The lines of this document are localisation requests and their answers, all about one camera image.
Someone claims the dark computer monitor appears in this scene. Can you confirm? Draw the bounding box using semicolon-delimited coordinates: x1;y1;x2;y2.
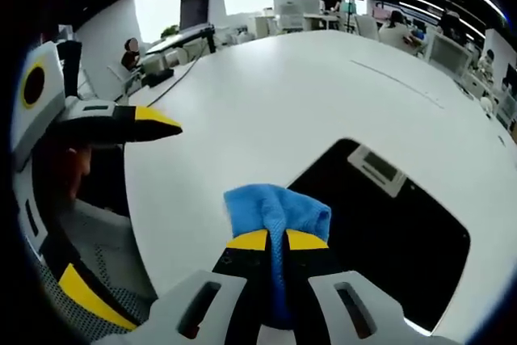
178;0;212;34

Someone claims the black cable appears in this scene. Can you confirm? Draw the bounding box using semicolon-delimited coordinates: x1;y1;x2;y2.
145;53;204;108

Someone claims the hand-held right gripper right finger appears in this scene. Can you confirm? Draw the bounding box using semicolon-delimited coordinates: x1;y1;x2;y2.
284;228;406;341

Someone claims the black glass scale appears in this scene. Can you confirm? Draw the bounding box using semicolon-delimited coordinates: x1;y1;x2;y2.
287;137;472;334

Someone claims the person's left hand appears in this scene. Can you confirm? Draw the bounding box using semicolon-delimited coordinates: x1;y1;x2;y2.
56;145;93;205

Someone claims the blue cleaning cloth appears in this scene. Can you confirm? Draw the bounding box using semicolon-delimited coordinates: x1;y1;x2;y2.
223;183;333;330

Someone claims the grey mesh chair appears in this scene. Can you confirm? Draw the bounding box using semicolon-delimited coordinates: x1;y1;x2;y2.
38;198;159;340

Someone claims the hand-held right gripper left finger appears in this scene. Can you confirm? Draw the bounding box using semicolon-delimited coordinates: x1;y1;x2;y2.
147;228;270;345

